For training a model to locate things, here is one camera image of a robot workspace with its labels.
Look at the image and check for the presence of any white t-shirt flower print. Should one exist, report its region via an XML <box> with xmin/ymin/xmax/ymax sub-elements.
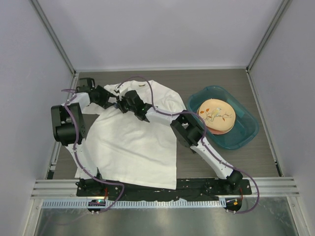
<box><xmin>74</xmin><ymin>80</ymin><xmax>187</xmax><ymax>190</ymax></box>

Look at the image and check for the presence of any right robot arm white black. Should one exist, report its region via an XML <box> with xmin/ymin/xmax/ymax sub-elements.
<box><xmin>117</xmin><ymin>90</ymin><xmax>243</xmax><ymax>194</ymax></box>

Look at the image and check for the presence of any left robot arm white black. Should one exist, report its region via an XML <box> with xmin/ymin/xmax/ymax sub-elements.
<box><xmin>51</xmin><ymin>86</ymin><xmax>114</xmax><ymax>196</ymax></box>

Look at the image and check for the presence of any beige plate with bird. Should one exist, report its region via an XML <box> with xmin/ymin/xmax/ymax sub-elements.
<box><xmin>197</xmin><ymin>99</ymin><xmax>236</xmax><ymax>135</ymax></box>

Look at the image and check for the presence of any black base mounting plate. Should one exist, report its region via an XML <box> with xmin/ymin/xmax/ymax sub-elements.
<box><xmin>75</xmin><ymin>178</ymin><xmax>252</xmax><ymax>202</ymax></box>

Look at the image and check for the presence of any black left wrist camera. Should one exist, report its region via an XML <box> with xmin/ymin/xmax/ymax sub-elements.
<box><xmin>76</xmin><ymin>78</ymin><xmax>95</xmax><ymax>93</ymax></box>

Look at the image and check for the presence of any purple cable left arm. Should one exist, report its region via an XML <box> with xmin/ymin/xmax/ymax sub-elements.
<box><xmin>61</xmin><ymin>88</ymin><xmax>124</xmax><ymax>214</ymax></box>

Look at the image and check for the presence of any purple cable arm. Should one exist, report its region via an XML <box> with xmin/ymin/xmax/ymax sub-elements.
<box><xmin>61</xmin><ymin>88</ymin><xmax>124</xmax><ymax>214</ymax></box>
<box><xmin>115</xmin><ymin>75</ymin><xmax>259</xmax><ymax>214</ymax></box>

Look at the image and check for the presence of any white slotted cable duct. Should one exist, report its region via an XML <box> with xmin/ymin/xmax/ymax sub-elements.
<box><xmin>42</xmin><ymin>199</ymin><xmax>226</xmax><ymax>209</ymax></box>

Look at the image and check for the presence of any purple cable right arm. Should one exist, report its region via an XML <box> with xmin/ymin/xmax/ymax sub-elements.
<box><xmin>115</xmin><ymin>75</ymin><xmax>259</xmax><ymax>214</ymax></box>

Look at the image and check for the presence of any aluminium frame rail front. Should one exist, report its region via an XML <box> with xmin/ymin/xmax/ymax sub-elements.
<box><xmin>31</xmin><ymin>177</ymin><xmax>300</xmax><ymax>199</ymax></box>

